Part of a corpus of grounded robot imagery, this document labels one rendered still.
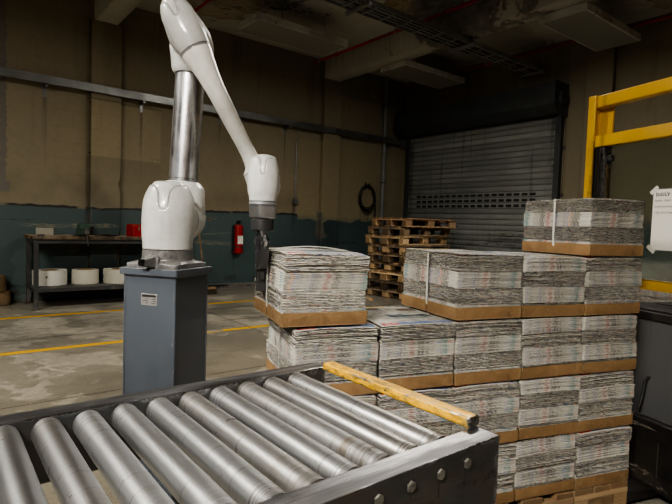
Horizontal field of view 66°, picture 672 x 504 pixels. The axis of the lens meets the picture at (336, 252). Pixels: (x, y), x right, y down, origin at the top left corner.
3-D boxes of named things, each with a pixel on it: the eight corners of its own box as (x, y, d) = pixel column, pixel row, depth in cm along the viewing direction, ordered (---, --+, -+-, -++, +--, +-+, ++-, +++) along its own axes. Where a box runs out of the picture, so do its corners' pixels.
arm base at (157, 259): (115, 267, 155) (115, 249, 155) (160, 263, 177) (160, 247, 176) (167, 271, 150) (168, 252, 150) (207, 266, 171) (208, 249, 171)
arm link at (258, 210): (273, 203, 176) (272, 220, 177) (246, 201, 173) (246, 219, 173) (279, 202, 168) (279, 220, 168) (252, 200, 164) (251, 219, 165)
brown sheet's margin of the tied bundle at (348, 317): (267, 317, 170) (268, 304, 170) (348, 314, 181) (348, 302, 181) (280, 327, 155) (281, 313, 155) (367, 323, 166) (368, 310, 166)
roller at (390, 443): (267, 371, 119) (255, 390, 117) (419, 443, 82) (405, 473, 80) (281, 381, 121) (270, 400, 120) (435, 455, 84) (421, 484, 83)
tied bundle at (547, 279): (462, 303, 224) (465, 250, 222) (518, 302, 234) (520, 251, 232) (522, 319, 188) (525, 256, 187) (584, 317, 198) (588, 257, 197)
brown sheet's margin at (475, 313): (400, 303, 212) (401, 293, 212) (459, 301, 223) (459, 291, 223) (455, 320, 177) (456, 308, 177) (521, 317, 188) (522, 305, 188)
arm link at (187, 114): (149, 241, 174) (164, 239, 196) (198, 244, 176) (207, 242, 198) (163, 9, 170) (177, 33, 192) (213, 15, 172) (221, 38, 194)
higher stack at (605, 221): (507, 480, 238) (522, 200, 231) (558, 471, 249) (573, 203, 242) (572, 526, 202) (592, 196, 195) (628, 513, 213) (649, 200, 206)
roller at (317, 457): (203, 390, 109) (208, 411, 110) (342, 481, 72) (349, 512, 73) (224, 380, 112) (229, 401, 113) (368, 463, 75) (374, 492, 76)
